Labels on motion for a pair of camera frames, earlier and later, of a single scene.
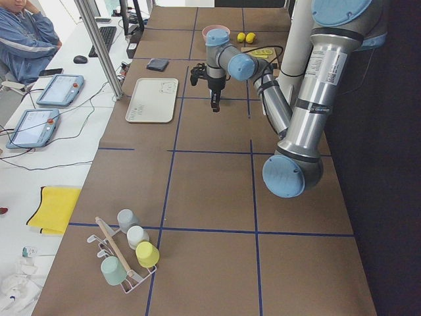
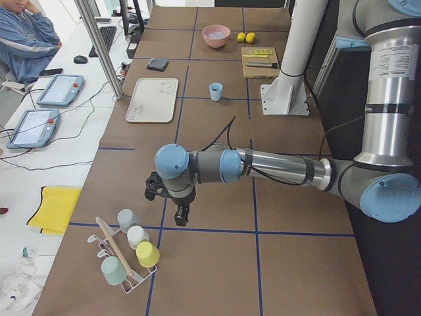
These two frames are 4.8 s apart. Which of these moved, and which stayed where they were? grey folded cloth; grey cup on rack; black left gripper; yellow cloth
Moved: black left gripper
Stayed: yellow cloth; grey cup on rack; grey folded cloth
